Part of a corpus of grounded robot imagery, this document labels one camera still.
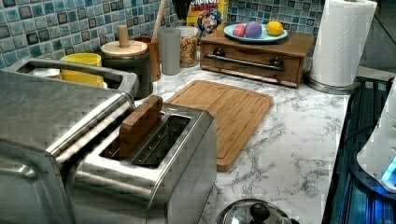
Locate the pink ball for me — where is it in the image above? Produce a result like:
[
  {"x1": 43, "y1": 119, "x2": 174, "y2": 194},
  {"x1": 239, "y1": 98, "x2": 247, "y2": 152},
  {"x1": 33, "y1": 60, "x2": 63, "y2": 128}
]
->
[{"x1": 233, "y1": 24, "x2": 246, "y2": 37}]

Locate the dark canister with wooden lid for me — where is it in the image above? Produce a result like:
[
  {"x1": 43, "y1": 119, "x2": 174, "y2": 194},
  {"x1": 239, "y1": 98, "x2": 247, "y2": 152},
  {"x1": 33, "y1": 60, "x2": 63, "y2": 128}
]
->
[{"x1": 101, "y1": 25, "x2": 153, "y2": 100}]

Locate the bamboo cutting board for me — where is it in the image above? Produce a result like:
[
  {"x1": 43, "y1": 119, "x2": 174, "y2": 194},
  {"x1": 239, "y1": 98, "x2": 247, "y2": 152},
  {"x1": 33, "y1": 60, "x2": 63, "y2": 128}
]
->
[{"x1": 167, "y1": 80, "x2": 273, "y2": 172}]

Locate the wooden drawer box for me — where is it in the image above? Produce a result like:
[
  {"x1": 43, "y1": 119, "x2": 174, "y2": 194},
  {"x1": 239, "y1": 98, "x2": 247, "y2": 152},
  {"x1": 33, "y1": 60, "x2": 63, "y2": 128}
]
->
[{"x1": 200, "y1": 31, "x2": 315, "y2": 88}]

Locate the stainless steel toaster oven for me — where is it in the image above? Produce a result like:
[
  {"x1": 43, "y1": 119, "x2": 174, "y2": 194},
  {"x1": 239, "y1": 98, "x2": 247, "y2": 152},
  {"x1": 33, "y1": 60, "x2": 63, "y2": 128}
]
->
[{"x1": 1, "y1": 71, "x2": 134, "y2": 224}]

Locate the purple ball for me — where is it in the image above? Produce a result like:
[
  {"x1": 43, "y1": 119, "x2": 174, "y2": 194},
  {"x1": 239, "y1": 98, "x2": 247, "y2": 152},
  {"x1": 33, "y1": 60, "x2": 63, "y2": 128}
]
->
[{"x1": 246, "y1": 21, "x2": 262, "y2": 38}]

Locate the grey plastic cup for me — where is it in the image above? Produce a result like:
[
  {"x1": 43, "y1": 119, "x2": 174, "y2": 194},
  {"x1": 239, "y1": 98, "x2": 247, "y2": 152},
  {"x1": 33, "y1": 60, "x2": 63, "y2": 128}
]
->
[{"x1": 158, "y1": 27, "x2": 180, "y2": 76}]

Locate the wooden toast slice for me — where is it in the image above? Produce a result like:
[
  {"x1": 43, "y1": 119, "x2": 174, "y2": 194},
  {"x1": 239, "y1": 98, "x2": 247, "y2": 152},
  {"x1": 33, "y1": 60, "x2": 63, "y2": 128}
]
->
[{"x1": 119, "y1": 95, "x2": 163, "y2": 159}]

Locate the yellow lemon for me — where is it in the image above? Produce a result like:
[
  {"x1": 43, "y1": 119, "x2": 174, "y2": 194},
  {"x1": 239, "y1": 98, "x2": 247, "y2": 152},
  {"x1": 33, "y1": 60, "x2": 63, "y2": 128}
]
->
[{"x1": 265, "y1": 21, "x2": 284, "y2": 36}]

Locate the light blue plate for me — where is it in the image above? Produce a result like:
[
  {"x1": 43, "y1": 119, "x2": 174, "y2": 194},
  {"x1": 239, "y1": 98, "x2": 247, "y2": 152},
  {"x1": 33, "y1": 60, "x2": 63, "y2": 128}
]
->
[{"x1": 223, "y1": 24, "x2": 288, "y2": 43}]

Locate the yellow cup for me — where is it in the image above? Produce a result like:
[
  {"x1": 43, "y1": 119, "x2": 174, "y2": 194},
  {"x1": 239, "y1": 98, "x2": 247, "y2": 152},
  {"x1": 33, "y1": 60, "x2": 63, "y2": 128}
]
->
[{"x1": 61, "y1": 53, "x2": 104, "y2": 87}]

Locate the stainless steel two-slot toaster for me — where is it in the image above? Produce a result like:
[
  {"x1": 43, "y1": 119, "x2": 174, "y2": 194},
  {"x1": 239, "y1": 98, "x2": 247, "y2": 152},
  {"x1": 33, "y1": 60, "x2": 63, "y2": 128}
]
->
[{"x1": 69, "y1": 104, "x2": 217, "y2": 224}]

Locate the steel paper towel holder base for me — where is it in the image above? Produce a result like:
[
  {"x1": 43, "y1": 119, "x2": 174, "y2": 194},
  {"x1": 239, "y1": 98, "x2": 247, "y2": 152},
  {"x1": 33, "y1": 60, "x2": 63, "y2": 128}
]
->
[{"x1": 304, "y1": 73, "x2": 361, "y2": 95}]

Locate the white paper towel roll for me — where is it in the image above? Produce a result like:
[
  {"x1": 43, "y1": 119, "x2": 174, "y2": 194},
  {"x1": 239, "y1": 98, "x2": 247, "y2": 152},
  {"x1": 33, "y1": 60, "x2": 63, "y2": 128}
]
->
[{"x1": 310, "y1": 0, "x2": 377, "y2": 87}]

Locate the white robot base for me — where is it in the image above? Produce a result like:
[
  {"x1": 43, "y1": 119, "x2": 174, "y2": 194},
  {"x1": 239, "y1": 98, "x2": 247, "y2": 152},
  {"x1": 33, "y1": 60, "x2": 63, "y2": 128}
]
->
[{"x1": 357, "y1": 82, "x2": 396, "y2": 193}]

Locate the Cap'n Crunch cereal box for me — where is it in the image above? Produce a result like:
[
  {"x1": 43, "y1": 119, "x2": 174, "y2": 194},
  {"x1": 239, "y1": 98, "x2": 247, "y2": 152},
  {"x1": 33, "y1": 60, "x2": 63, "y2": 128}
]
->
[{"x1": 187, "y1": 0, "x2": 228, "y2": 39}]

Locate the steel pot lid black knob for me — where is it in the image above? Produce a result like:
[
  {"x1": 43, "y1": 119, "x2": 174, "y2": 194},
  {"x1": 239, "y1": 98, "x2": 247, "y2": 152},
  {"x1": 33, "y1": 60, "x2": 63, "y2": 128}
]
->
[{"x1": 214, "y1": 198, "x2": 301, "y2": 224}]

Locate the grey metal tray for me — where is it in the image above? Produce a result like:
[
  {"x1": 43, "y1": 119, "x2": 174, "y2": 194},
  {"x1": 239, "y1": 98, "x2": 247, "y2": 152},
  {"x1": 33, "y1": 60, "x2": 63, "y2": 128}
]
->
[{"x1": 5, "y1": 57, "x2": 139, "y2": 99}]

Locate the brown wooden utensil holder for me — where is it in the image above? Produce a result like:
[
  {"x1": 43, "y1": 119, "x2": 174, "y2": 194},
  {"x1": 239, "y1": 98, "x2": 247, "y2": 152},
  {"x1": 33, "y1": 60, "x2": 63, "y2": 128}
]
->
[{"x1": 136, "y1": 36, "x2": 161, "y2": 82}]

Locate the wooden spoon handle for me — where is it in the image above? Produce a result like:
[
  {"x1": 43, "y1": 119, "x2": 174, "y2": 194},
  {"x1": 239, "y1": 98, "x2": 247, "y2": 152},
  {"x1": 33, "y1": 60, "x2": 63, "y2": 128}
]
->
[{"x1": 151, "y1": 0, "x2": 167, "y2": 43}]

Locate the glass jar of cereal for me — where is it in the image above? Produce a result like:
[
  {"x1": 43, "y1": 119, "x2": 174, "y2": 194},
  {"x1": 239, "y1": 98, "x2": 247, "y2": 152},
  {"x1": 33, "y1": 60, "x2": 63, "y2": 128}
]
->
[{"x1": 178, "y1": 26, "x2": 198, "y2": 67}]

